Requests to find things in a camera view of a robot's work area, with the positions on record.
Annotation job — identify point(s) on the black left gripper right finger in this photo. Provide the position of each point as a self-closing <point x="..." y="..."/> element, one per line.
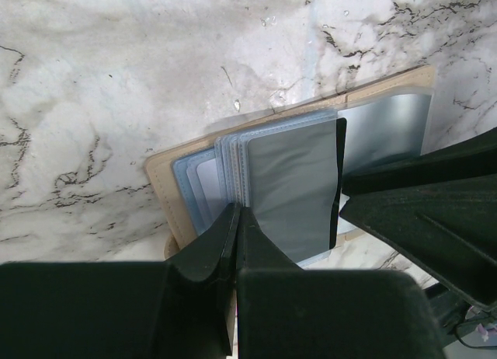
<point x="287" y="312"/>

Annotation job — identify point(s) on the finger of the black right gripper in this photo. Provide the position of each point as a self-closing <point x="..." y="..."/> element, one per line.
<point x="472" y="158"/>
<point x="447" y="229"/>

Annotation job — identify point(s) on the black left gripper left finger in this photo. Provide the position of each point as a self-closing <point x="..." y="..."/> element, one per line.
<point x="177" y="308"/>

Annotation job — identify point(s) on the dark credit card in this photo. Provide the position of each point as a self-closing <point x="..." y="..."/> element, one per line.
<point x="295" y="182"/>

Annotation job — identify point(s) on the beige card holder wallet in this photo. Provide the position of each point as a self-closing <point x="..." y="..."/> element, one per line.
<point x="386" y="121"/>

